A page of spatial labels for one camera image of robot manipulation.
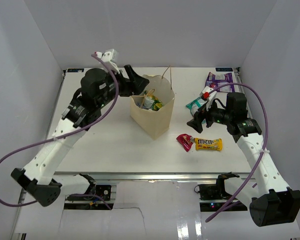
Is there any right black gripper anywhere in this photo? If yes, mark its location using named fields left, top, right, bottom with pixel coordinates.
left=187, top=97, right=233, bottom=133

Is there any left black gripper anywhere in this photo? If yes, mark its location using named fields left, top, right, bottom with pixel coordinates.
left=97, top=65, right=150, bottom=109

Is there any teal snack pack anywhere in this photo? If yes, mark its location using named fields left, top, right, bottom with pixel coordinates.
left=185, top=96, right=206, bottom=118

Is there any yellow M&M's pack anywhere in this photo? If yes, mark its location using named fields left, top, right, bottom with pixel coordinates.
left=194, top=138, right=223, bottom=151

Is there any red candy wrapper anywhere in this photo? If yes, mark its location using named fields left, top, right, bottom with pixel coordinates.
left=176, top=133, right=194, bottom=152

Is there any green Fox's candy bag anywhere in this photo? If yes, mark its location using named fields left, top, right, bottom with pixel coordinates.
left=140, top=94, right=164, bottom=111

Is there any beige paper bag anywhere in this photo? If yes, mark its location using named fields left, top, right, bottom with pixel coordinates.
left=130, top=74, right=175, bottom=140

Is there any purple snack pack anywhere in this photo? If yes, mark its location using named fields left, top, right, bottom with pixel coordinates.
left=205, top=72, right=235, bottom=93

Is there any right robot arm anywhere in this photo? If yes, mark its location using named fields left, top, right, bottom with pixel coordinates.
left=187, top=90, right=300, bottom=227

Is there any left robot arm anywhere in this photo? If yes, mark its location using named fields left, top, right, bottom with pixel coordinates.
left=10, top=65, right=150, bottom=207

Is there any right blue corner label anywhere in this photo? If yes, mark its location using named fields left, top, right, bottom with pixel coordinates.
left=215, top=67, right=233, bottom=72

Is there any blue corner label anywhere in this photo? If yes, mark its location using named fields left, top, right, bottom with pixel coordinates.
left=66, top=68, right=85, bottom=73
left=215, top=67, right=233, bottom=72

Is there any left blue corner label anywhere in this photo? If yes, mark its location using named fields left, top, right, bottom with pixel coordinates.
left=66, top=68, right=85, bottom=73

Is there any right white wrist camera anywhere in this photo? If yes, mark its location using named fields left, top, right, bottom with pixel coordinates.
left=200, top=86, right=217, bottom=111

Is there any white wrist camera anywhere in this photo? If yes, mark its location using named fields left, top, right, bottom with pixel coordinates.
left=200, top=86, right=217, bottom=111
left=94, top=48, right=120, bottom=74

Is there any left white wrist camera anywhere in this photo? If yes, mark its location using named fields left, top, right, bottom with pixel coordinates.
left=94, top=48, right=120, bottom=74

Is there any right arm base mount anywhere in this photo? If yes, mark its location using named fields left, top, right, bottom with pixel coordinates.
left=193, top=183, right=231, bottom=213

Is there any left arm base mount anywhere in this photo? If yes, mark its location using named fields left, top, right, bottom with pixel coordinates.
left=64, top=174, right=114, bottom=210

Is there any aluminium table frame rail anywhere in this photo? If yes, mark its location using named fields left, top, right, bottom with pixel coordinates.
left=52, top=172, right=256, bottom=182

